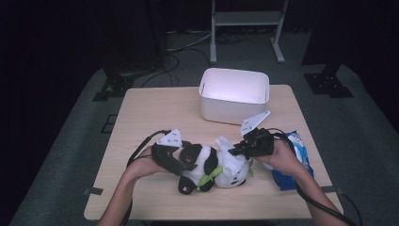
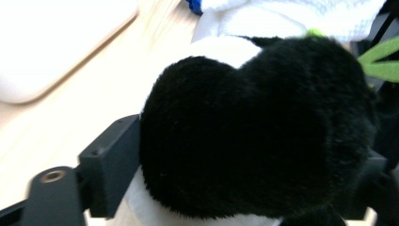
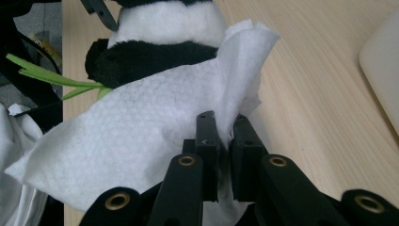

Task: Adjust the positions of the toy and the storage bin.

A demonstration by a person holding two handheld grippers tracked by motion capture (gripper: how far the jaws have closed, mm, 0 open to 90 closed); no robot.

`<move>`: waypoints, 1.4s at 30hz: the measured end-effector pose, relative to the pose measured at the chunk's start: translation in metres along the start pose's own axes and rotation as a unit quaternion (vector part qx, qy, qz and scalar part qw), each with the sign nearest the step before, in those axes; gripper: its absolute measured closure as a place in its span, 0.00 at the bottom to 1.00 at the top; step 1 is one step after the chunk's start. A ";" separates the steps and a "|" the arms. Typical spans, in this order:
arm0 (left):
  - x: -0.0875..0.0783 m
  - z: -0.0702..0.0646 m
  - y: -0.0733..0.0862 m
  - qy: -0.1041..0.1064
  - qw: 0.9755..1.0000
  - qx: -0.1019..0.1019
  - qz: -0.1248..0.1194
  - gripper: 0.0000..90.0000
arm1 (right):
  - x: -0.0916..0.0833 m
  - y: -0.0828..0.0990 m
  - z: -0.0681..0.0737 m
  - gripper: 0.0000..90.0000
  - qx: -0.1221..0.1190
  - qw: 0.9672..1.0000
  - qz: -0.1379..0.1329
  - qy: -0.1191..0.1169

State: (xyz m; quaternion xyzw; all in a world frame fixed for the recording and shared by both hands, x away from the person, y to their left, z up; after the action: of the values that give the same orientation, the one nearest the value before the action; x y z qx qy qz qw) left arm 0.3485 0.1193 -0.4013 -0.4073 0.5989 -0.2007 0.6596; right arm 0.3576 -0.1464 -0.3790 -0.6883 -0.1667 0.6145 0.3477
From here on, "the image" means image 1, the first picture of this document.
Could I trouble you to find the person's left hand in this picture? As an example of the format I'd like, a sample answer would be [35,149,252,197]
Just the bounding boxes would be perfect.
[126,146,168,182]

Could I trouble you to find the right hand-held gripper cable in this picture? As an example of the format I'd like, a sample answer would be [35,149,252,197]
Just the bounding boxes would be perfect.
[266,127,359,226]

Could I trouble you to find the panda plush toy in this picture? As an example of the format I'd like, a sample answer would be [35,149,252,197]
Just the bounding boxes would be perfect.
[177,136,256,196]

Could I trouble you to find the white plastic bin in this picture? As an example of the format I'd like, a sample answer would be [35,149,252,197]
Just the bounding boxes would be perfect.
[198,67,271,126]

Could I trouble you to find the black stand base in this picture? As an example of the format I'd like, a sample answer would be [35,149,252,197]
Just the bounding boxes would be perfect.
[303,61,354,99]
[92,66,136,103]

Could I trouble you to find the blue wet wipes packet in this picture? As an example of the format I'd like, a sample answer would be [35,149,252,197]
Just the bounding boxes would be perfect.
[265,130,315,192]

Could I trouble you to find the black floor cables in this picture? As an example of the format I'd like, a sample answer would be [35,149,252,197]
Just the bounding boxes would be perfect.
[140,28,215,89]

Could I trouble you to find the black square floor frame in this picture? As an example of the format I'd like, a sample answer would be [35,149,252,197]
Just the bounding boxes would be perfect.
[101,114,119,135]

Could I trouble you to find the left hand-held gripper cable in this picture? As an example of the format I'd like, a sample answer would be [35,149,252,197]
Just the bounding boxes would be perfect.
[120,129,172,226]

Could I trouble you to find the person's right hand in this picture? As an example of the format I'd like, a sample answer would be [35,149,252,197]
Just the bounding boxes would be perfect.
[253,139,303,177]

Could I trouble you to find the white metal stand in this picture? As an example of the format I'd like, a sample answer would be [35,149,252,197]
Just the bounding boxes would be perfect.
[209,0,290,65]

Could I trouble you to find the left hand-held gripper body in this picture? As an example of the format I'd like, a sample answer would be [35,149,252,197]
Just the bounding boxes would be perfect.
[151,128,184,172]

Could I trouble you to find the black tape strip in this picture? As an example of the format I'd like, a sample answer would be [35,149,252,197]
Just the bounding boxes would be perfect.
[321,185,344,194]
[84,186,104,196]

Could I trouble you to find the hand-held gripper cable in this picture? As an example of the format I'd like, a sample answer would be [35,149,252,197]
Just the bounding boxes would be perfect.
[120,129,172,226]
[266,127,359,226]

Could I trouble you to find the white wet wipe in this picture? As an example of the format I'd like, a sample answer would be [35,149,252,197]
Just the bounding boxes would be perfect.
[215,136,249,177]

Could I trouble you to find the thin black cable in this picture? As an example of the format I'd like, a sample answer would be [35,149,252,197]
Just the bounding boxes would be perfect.
[342,191,364,226]

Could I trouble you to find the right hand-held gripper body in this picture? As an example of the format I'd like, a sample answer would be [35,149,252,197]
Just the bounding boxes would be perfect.
[239,109,276,158]

